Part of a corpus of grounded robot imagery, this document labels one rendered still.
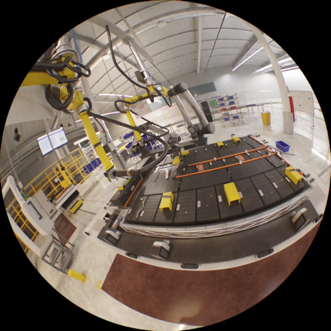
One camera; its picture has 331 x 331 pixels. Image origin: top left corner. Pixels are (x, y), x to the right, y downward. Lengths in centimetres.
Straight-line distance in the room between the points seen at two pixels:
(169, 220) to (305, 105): 833
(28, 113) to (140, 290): 196
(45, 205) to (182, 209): 909
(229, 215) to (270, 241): 35
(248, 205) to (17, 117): 111
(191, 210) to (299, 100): 835
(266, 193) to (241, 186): 20
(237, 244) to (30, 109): 115
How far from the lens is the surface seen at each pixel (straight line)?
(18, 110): 52
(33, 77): 53
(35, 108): 56
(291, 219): 89
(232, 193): 68
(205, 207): 68
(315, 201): 121
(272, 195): 78
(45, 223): 285
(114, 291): 214
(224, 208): 67
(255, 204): 70
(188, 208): 70
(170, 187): 91
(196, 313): 165
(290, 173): 95
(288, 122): 539
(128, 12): 994
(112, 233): 97
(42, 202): 925
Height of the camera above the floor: 155
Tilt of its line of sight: 24 degrees down
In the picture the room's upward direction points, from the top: 24 degrees counter-clockwise
